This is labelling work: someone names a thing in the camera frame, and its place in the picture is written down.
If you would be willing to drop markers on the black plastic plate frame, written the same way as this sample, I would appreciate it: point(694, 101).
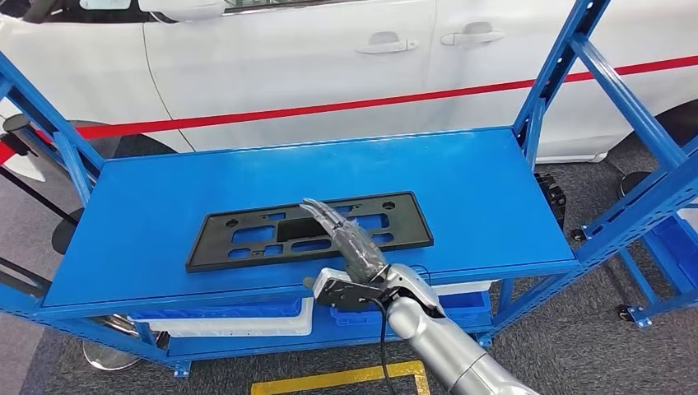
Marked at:
point(207, 245)

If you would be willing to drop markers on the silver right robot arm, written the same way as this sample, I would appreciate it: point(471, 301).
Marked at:
point(436, 343)

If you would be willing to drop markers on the blue metal shelf rack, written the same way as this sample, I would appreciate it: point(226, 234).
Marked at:
point(327, 174)
point(676, 245)

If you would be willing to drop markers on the long red barrier belt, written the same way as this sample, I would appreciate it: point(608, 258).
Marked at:
point(327, 106)

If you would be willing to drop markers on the blue plastic bin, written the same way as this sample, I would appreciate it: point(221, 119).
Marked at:
point(218, 311)
point(349, 317)

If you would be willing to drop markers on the white car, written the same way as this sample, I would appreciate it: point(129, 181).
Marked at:
point(272, 65)

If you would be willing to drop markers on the black ribbed object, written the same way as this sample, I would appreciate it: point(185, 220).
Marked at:
point(551, 196)

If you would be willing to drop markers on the black base stanchion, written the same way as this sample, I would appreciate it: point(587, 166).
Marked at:
point(68, 234)

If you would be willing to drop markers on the dark round stanchion base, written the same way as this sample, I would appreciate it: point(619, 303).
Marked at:
point(632, 185)

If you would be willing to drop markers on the short red barrier belt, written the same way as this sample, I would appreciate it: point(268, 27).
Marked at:
point(5, 154)

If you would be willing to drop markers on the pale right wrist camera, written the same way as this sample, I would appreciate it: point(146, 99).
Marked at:
point(330, 275)

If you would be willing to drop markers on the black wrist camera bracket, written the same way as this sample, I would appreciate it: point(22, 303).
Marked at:
point(343, 297)

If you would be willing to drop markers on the chrome stanchion post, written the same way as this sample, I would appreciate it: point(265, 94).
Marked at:
point(109, 354)

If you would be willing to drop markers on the black-topped stanchion post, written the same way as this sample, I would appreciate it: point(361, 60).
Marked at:
point(16, 122)

